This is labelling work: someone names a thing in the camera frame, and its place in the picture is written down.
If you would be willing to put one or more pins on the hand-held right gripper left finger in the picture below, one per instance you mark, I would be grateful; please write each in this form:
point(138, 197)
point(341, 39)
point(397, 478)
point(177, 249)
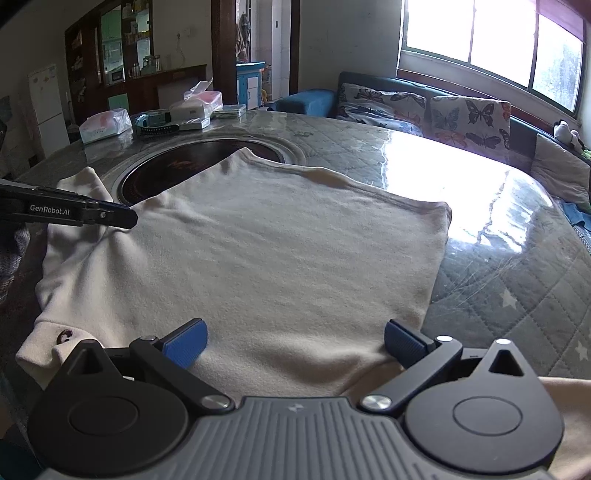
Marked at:
point(187, 344)

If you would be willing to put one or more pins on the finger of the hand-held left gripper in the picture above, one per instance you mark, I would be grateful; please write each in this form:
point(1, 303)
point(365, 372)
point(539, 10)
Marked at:
point(115, 216)

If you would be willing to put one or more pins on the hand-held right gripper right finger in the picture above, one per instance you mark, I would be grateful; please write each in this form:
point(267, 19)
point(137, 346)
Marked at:
point(404, 344)

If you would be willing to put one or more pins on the beige cloth towel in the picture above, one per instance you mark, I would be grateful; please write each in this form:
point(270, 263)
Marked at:
point(277, 254)

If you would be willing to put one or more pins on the round dark inset cooktop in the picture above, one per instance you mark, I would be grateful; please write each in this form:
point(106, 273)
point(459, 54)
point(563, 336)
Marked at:
point(184, 166)

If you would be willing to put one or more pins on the plastic-wrapped tissue pack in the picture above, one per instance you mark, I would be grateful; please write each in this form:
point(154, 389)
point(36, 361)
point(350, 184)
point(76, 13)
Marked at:
point(104, 125)

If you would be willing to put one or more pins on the white refrigerator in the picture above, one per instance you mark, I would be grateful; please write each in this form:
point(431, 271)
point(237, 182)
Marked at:
point(46, 110)

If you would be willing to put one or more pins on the flat white box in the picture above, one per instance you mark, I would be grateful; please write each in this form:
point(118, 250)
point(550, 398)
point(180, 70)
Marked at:
point(194, 124)

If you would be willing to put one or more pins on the pink plastic-wrapped pack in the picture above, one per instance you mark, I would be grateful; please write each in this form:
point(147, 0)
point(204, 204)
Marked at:
point(205, 94)

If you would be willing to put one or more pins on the small green and white box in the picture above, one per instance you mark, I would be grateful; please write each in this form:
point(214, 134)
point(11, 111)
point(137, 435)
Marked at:
point(230, 111)

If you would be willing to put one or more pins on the blue and white cabinet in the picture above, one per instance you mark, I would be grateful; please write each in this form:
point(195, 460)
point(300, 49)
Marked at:
point(249, 85)

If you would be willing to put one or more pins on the dark wooden pillar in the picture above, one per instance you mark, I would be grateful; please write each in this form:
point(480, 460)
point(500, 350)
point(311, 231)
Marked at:
point(224, 46)

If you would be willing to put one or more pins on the blue cloth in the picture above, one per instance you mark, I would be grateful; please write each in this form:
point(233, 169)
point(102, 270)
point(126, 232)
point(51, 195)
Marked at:
point(577, 214)

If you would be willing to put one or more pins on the blue bolster cushion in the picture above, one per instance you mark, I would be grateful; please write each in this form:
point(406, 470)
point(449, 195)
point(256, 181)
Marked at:
point(304, 102)

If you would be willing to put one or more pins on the butterfly print cushion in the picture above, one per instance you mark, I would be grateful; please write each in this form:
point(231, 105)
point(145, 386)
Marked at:
point(466, 122)
point(378, 108)

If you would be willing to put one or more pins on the grey cushion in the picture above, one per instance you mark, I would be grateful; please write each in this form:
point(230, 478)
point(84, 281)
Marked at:
point(561, 170)

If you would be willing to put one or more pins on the white plush toy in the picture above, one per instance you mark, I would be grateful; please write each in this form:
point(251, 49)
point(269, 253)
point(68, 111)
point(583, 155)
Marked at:
point(567, 134)

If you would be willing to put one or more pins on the large window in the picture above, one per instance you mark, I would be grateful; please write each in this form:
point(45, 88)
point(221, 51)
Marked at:
point(498, 37)

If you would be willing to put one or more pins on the dark wooden wall cabinet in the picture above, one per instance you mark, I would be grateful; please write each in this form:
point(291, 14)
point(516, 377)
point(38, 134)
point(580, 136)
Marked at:
point(152, 87)

